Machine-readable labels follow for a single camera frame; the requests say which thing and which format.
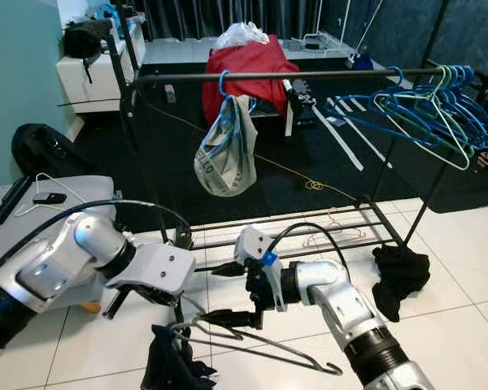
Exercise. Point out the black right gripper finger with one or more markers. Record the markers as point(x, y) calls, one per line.
point(232, 319)
point(228, 269)

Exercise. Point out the navy garment with gold print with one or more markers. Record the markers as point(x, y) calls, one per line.
point(175, 361)

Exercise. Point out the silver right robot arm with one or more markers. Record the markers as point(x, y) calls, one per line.
point(350, 309)

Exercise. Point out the black shoulder bag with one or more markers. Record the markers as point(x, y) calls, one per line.
point(85, 38)

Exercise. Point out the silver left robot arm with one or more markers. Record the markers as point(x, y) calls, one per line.
point(49, 276)

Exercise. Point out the blue hanger carrying grey garment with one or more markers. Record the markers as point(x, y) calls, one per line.
point(222, 80)

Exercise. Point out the blue plastic hanger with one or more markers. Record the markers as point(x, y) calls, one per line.
point(397, 73)
point(457, 77)
point(468, 81)

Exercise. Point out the pale green hanger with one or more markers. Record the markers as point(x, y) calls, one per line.
point(443, 77)

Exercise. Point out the grey garment with lettering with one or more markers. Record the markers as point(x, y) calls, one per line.
point(228, 171)

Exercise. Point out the black carpet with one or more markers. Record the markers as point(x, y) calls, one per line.
point(179, 158)

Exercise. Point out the grey upholstered ottoman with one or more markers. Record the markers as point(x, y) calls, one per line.
point(98, 187)

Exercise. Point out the black crumpled garment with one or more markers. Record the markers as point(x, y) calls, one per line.
point(398, 272)

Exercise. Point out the small black remote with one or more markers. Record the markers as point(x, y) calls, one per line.
point(49, 198)

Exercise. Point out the white floor strip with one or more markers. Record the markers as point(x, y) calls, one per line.
point(337, 140)

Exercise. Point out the black flat device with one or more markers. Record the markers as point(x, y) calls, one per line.
point(10, 197)

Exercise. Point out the black backpack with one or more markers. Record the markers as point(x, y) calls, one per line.
point(49, 150)

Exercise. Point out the small grey remote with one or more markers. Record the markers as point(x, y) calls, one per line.
point(170, 93)

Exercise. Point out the black white machine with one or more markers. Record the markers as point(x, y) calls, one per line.
point(301, 93)

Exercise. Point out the red cloth cover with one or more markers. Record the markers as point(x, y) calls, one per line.
point(244, 61)

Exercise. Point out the black metal clothes rack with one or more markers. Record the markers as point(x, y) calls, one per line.
point(317, 75)

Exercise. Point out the white shelf unit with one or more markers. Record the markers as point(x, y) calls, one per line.
point(85, 85)

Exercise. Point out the white plastic bag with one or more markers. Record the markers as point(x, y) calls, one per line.
point(242, 35)

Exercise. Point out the blue mop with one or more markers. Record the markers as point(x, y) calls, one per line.
point(359, 59)

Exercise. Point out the dark curtain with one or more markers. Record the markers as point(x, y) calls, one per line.
point(236, 16)

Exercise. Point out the blue bag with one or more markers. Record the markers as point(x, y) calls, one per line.
point(112, 20)

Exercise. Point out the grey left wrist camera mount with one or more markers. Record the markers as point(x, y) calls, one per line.
point(154, 268)

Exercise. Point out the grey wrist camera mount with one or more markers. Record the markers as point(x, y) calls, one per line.
point(252, 242)
point(154, 268)

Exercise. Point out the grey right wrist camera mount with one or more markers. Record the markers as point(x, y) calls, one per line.
point(252, 242)

